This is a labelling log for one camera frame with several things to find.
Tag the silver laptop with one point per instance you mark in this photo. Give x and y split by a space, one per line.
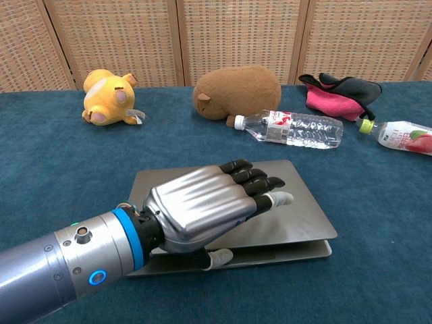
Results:
303 216

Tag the pink and grey cloth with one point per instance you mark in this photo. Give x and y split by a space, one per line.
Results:
334 99

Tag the yellow plush toy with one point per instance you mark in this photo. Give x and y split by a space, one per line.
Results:
106 98

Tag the woven bamboo folding screen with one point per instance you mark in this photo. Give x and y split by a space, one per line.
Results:
236 37

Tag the brown capybara plush toy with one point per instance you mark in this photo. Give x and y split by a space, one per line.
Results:
243 91

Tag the blue felt table mat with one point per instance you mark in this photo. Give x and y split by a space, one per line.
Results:
50 162

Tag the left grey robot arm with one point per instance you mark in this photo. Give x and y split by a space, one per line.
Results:
67 260

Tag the clear plastic water bottle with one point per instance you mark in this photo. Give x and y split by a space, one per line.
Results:
297 130

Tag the white green-capped drink bottle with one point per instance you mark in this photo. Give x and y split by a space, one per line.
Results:
401 136

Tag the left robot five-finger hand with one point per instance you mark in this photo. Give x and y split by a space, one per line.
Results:
199 206

